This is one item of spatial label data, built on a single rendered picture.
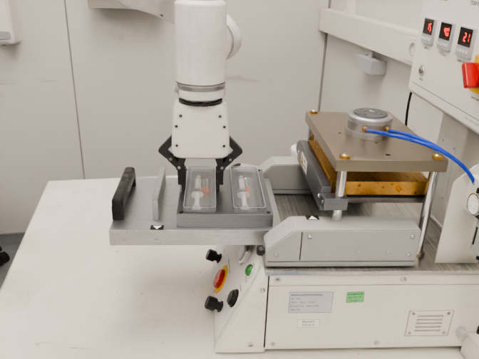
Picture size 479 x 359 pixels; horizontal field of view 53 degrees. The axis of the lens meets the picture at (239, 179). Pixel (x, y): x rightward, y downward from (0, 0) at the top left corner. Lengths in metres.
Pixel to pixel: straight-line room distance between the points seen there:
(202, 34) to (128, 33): 1.55
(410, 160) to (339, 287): 0.24
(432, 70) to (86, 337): 0.81
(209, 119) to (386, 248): 0.36
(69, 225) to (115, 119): 1.15
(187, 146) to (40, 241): 0.56
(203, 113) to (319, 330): 0.43
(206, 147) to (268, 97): 1.62
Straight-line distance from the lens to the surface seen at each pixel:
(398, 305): 0.89
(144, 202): 0.92
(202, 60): 0.79
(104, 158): 2.48
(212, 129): 0.83
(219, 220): 0.82
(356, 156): 0.79
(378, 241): 0.82
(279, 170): 1.02
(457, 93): 0.90
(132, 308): 1.02
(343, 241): 0.80
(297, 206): 1.00
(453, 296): 0.92
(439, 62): 0.97
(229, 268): 0.98
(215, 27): 0.79
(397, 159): 0.79
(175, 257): 1.15
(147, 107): 2.39
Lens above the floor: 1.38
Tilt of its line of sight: 24 degrees down
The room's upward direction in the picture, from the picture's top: 2 degrees clockwise
